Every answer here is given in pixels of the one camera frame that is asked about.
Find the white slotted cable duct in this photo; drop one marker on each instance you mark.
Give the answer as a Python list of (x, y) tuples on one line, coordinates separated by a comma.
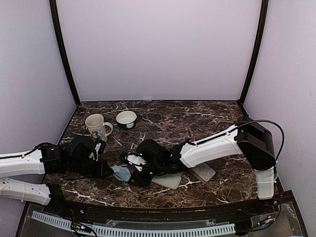
[(98, 230)]

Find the clear purple lens sunglasses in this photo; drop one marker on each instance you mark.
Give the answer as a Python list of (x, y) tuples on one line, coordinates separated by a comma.
[(187, 135)]

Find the small circuit board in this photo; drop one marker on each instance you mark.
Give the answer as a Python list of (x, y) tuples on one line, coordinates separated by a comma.
[(80, 228)]

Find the grey case teal lining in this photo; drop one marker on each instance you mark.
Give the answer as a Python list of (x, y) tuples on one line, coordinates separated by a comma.
[(203, 172)]

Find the beige ceramic mug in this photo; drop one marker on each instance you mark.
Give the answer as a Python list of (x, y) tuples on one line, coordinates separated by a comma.
[(98, 128)]

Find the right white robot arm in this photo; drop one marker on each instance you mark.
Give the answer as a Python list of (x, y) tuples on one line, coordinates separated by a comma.
[(248, 137)]

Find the black frame left post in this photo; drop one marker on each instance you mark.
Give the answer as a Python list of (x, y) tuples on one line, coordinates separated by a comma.
[(62, 51)]

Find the black front table rail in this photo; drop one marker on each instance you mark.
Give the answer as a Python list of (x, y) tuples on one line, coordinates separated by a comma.
[(97, 213)]

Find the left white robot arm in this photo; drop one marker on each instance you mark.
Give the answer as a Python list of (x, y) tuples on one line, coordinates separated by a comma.
[(81, 156)]

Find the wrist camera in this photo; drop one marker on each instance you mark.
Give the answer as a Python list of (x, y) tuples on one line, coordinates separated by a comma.
[(134, 159), (98, 149)]

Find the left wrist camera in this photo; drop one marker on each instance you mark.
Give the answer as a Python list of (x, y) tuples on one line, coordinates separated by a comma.
[(98, 149)]

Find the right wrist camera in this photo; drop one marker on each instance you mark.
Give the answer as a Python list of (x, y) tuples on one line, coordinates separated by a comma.
[(134, 159)]

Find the black frame right post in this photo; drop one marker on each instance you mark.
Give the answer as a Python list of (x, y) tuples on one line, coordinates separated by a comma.
[(255, 52)]

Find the pink glasses case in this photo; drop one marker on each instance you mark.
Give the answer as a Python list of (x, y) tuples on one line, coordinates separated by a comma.
[(171, 181)]

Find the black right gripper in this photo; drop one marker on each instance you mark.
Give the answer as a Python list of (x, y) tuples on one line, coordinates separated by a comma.
[(141, 181)]

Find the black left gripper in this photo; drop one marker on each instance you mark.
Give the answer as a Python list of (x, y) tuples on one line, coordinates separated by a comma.
[(100, 173)]

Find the white bowl dark exterior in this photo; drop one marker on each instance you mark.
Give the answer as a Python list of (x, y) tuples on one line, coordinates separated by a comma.
[(126, 119)]

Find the black frame post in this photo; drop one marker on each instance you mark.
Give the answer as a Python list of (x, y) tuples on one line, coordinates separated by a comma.
[(255, 52), (62, 51)]

